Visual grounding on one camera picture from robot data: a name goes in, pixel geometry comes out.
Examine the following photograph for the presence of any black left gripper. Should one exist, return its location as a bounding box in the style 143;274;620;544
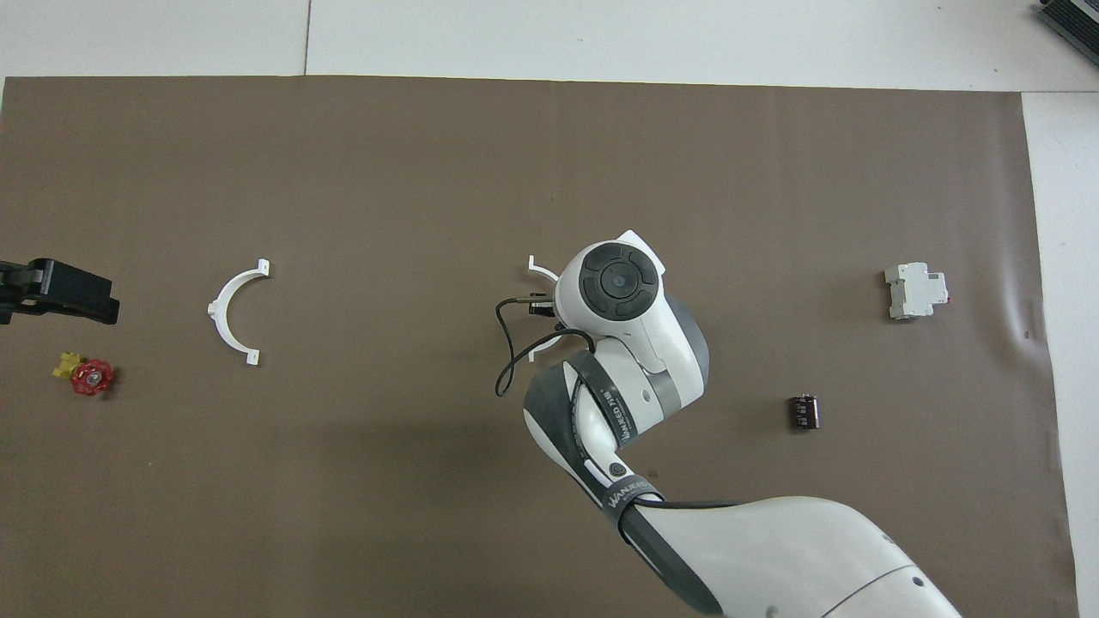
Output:
0;257;122;326

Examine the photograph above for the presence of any white half pipe clamp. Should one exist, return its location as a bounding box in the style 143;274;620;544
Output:
207;258;271;367
525;254;569;363

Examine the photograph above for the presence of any red handwheel brass valve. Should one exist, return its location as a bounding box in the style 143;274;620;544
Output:
52;350;116;397

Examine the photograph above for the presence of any brown paper table mat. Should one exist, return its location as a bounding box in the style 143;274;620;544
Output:
0;76;1081;618

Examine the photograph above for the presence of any black cylindrical capacitor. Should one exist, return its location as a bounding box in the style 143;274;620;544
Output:
787;393;822;432

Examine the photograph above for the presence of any white circuit breaker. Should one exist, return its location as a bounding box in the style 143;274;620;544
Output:
884;262;950;322

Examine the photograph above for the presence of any grey ribbed electronics box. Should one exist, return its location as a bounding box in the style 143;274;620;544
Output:
1035;0;1099;55

